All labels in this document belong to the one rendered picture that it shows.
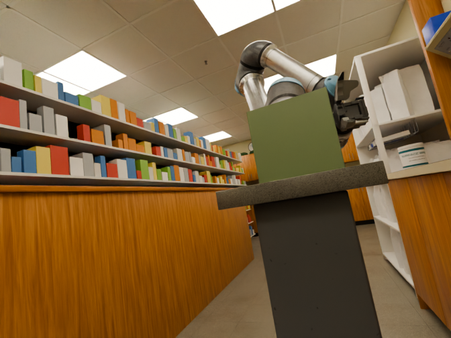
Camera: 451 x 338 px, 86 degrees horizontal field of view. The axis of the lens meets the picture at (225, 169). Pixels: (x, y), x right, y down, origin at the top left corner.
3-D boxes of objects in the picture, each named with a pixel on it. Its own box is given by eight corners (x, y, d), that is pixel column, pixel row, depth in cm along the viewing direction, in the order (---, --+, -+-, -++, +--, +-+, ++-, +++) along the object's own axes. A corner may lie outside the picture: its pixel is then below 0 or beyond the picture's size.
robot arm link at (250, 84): (266, 127, 74) (237, 53, 111) (253, 161, 85) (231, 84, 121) (302, 130, 77) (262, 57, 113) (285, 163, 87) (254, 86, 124)
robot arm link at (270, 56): (260, 28, 106) (356, 82, 83) (254, 53, 114) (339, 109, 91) (240, 29, 100) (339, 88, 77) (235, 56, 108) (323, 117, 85)
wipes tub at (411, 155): (424, 167, 155) (418, 144, 157) (433, 165, 143) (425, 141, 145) (401, 171, 160) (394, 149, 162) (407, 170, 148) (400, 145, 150)
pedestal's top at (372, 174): (217, 210, 52) (215, 192, 53) (256, 202, 82) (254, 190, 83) (389, 183, 41) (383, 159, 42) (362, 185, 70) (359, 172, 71)
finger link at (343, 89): (358, 64, 68) (356, 96, 73) (335, 70, 69) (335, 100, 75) (362, 68, 65) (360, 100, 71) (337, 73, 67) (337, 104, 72)
